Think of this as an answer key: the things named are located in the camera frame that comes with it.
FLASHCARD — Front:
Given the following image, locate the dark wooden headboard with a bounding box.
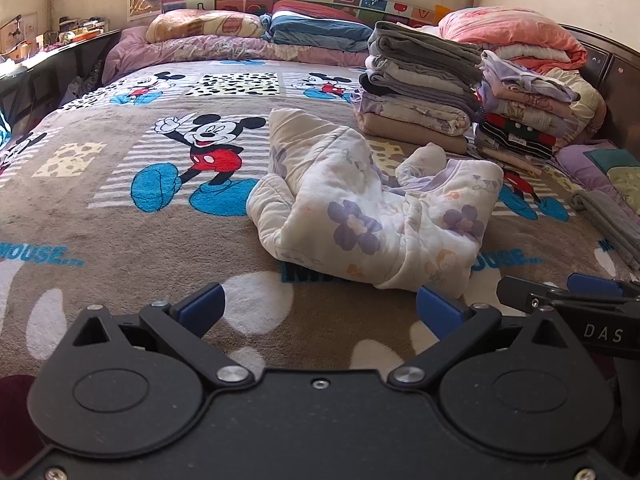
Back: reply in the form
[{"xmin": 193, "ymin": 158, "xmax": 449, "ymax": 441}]
[{"xmin": 557, "ymin": 24, "xmax": 640, "ymax": 148}]

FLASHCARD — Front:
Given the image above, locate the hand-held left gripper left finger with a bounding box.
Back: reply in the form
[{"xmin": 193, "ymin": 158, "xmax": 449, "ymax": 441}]
[{"xmin": 72, "ymin": 282, "xmax": 256, "ymax": 391}]

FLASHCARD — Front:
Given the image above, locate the orange printed pillow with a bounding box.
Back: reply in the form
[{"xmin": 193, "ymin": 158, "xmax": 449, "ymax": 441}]
[{"xmin": 146, "ymin": 8, "xmax": 266, "ymax": 43}]

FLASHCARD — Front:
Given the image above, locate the cream blanket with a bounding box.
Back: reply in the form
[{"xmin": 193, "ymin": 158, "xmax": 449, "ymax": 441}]
[{"xmin": 400, "ymin": 22, "xmax": 445, "ymax": 39}]

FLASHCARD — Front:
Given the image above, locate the grey folded cloth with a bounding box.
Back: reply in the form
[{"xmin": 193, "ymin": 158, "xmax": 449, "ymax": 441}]
[{"xmin": 571, "ymin": 189, "xmax": 640, "ymax": 267}]

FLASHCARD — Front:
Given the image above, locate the cartoon mouse printed blanket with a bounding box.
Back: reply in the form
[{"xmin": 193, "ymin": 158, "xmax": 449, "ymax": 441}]
[{"xmin": 0, "ymin": 57, "xmax": 640, "ymax": 461}]

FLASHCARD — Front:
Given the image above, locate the blue and red folded quilt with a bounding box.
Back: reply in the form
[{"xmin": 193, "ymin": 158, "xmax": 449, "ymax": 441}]
[{"xmin": 264, "ymin": 0, "xmax": 376, "ymax": 53}]

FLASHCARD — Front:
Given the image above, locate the stack of grey folded clothes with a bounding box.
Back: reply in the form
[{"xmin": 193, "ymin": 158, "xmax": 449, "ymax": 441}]
[{"xmin": 352, "ymin": 21, "xmax": 485, "ymax": 156}]

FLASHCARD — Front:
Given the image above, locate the white floral padded garment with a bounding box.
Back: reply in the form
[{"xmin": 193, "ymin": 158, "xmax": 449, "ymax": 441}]
[{"xmin": 246, "ymin": 107, "xmax": 504, "ymax": 297}]

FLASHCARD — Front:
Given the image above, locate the stack of colourful folded clothes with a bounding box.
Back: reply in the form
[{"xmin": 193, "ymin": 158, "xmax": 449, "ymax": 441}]
[{"xmin": 472, "ymin": 50, "xmax": 608, "ymax": 176}]

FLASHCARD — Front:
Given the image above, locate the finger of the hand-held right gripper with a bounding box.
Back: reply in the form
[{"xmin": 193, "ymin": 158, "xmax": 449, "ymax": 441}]
[
  {"xmin": 568, "ymin": 273, "xmax": 640, "ymax": 302},
  {"xmin": 496, "ymin": 275, "xmax": 568, "ymax": 314}
]

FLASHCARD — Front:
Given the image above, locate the pink folded quilt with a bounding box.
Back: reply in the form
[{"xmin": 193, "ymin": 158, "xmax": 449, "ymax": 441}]
[{"xmin": 437, "ymin": 6, "xmax": 588, "ymax": 73}]

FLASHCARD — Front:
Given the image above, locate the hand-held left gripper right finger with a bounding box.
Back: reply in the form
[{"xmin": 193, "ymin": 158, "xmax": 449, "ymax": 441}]
[{"xmin": 387, "ymin": 285, "xmax": 571, "ymax": 390}]

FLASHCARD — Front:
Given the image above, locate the clutter of small desk items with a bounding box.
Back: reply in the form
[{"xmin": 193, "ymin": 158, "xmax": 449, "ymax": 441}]
[{"xmin": 0, "ymin": 12, "xmax": 110, "ymax": 68}]

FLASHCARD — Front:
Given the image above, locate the cluttered side shelf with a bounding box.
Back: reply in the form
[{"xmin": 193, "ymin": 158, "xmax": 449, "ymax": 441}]
[{"xmin": 0, "ymin": 27, "xmax": 123, "ymax": 151}]

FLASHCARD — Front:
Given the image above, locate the purple patchwork quilt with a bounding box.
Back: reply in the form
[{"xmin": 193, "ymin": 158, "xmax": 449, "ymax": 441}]
[{"xmin": 554, "ymin": 140, "xmax": 640, "ymax": 213}]

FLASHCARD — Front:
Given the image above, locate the mauve floral quilt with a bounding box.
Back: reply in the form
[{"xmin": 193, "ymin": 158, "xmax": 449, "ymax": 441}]
[{"xmin": 102, "ymin": 25, "xmax": 371, "ymax": 86}]

